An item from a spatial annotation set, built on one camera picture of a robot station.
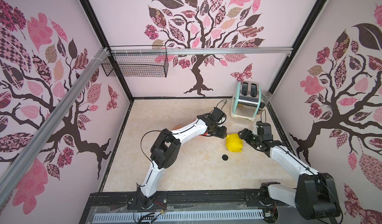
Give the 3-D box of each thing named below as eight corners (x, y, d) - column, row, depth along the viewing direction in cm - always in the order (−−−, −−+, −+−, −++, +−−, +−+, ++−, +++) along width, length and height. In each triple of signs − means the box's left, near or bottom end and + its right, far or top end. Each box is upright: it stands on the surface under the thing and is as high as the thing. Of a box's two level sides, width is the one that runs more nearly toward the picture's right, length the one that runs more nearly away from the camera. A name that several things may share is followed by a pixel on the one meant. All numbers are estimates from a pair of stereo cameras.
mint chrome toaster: (229, 118, 109) (234, 100, 95) (231, 97, 124) (236, 79, 109) (253, 122, 107) (261, 105, 92) (252, 101, 121) (260, 83, 107)
